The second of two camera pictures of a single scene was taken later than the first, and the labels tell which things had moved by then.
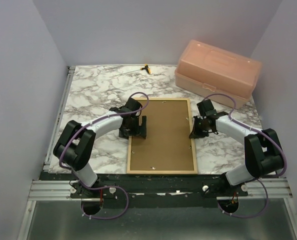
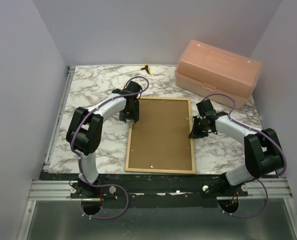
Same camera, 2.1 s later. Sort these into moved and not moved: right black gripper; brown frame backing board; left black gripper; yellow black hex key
Moved: left black gripper
Not moved: brown frame backing board; yellow black hex key; right black gripper
